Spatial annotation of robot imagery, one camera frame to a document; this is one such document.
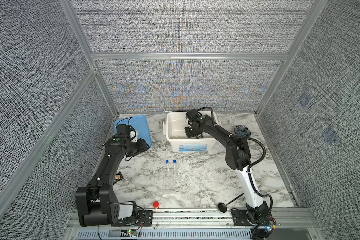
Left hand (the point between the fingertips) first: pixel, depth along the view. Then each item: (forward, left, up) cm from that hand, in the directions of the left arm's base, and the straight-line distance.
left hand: (145, 147), depth 84 cm
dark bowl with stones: (+17, -65, -10) cm, 68 cm away
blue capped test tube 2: (-10, -12, +1) cm, 16 cm away
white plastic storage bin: (+21, -17, -8) cm, 28 cm away
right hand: (+15, -26, -8) cm, 32 cm away
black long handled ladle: (-30, -40, -13) cm, 51 cm away
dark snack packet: (-11, +16, -12) cm, 23 cm away
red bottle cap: (-26, -6, -13) cm, 30 cm away
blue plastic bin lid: (+29, +9, -13) cm, 33 cm away
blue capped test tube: (-10, -16, +2) cm, 19 cm away
